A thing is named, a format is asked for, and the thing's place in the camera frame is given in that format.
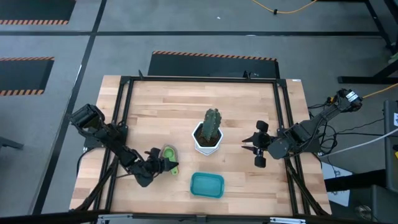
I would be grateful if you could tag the black aluminium table frame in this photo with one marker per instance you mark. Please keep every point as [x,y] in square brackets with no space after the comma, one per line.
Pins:
[202,79]

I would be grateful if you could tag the grey cabinet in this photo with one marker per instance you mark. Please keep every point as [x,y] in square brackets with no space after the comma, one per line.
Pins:
[391,149]

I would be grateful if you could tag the dark grey box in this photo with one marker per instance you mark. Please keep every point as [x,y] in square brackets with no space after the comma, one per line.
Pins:
[379,202]

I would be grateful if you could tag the white sheet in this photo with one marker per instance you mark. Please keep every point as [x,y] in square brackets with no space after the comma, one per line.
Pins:
[342,196]

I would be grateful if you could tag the green measuring cup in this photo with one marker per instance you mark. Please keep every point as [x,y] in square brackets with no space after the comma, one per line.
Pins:
[168,153]

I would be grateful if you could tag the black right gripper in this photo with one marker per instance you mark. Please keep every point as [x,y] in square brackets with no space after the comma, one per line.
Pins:
[264,143]

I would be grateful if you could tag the teal plastic basket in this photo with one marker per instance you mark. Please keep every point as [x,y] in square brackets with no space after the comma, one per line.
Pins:
[206,185]

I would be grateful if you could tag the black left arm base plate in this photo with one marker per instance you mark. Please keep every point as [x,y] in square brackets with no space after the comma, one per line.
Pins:
[90,144]

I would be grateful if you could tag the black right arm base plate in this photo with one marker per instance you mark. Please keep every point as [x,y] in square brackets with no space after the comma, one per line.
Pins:
[314,147]

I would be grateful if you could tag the black crossbar with silver brackets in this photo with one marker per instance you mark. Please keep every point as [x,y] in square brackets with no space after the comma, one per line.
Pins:
[46,217]

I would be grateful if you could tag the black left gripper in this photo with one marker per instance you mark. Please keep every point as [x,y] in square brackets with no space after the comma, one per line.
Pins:
[149,169]

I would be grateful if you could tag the green cactus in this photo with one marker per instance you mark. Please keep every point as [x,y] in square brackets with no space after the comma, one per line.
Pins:
[211,124]

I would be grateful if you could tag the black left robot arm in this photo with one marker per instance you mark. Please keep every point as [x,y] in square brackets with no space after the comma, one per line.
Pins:
[102,133]

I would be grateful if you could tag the white hexagonal plant pot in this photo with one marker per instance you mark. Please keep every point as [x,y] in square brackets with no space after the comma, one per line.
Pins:
[206,149]

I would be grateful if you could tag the dark furniture leg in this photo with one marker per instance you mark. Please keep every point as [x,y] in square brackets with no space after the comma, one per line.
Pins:
[9,143]

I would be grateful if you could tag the large black hazard-striped floor mat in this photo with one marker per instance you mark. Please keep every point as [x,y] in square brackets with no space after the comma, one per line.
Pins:
[211,67]

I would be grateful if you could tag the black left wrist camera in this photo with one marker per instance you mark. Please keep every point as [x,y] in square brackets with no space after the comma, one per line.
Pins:
[153,154]

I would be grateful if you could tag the black metal stand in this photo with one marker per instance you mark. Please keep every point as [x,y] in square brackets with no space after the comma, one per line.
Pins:
[363,80]

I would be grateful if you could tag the black floor bar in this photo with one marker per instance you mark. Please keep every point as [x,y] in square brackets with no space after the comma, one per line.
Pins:
[354,182]

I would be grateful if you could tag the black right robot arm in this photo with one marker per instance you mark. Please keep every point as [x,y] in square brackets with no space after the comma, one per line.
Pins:
[308,127]

